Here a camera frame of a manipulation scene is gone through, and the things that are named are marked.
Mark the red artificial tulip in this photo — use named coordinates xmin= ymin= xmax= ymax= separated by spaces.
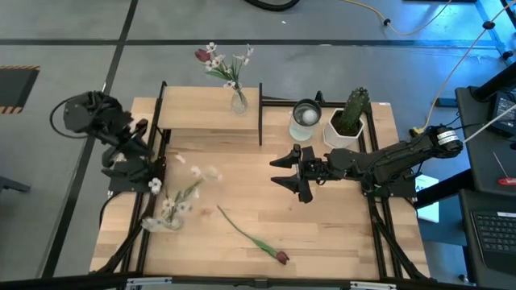
xmin=216 ymin=204 xmax=290 ymax=266
xmin=194 ymin=48 xmax=239 ymax=89

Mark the red-handled screwdriver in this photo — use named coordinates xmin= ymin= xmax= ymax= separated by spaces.
xmin=492 ymin=151 xmax=516 ymax=187

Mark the black aluminium table frame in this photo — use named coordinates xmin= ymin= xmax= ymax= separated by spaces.
xmin=0 ymin=80 xmax=516 ymax=290

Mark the white angular plant pot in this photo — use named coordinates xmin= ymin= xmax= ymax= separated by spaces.
xmin=322 ymin=107 xmax=366 ymax=150

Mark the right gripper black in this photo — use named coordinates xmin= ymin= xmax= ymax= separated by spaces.
xmin=268 ymin=143 xmax=330 ymax=204

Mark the yellow floor cable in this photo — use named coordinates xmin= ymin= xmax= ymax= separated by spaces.
xmin=342 ymin=0 xmax=455 ymax=36

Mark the white paper sheet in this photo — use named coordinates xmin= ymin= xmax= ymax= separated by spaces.
xmin=414 ymin=173 xmax=440 ymax=224

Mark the round clear glass jar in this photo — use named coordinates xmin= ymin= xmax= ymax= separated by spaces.
xmin=160 ymin=213 xmax=185 ymax=233

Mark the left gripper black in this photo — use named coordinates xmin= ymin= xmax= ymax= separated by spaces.
xmin=101 ymin=118 xmax=152 ymax=168

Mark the wooden shelf black metal frame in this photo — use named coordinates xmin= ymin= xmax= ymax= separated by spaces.
xmin=156 ymin=80 xmax=264 ymax=147

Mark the yellow hanging power cable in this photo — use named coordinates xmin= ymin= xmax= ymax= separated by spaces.
xmin=418 ymin=0 xmax=516 ymax=134

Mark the large white flower sprig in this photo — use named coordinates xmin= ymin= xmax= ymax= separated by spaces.
xmin=139 ymin=152 xmax=223 ymax=234

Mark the silver aluminium bracket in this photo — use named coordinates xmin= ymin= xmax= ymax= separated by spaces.
xmin=125 ymin=276 xmax=174 ymax=289
xmin=349 ymin=280 xmax=398 ymax=290

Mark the black keyboard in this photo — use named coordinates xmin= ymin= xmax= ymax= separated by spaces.
xmin=470 ymin=209 xmax=516 ymax=276

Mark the black floor hose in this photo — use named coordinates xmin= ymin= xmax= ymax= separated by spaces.
xmin=243 ymin=0 xmax=302 ymax=12

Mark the green cactus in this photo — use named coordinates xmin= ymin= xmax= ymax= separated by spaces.
xmin=335 ymin=86 xmax=371 ymax=136

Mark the black side desk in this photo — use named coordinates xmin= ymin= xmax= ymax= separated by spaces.
xmin=455 ymin=86 xmax=516 ymax=279

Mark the grey chair leg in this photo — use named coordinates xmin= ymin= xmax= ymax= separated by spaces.
xmin=0 ymin=175 xmax=31 ymax=194

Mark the faceted clear glass vase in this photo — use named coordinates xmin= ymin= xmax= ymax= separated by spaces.
xmin=230 ymin=85 xmax=249 ymax=116

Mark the white cable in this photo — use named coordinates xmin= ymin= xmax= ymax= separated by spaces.
xmin=462 ymin=103 xmax=516 ymax=144

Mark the black hazard-striped floor mat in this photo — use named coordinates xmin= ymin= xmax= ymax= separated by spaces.
xmin=0 ymin=64 xmax=41 ymax=115

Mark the single white flower blossom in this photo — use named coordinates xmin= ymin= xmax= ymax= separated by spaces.
xmin=147 ymin=176 xmax=164 ymax=196

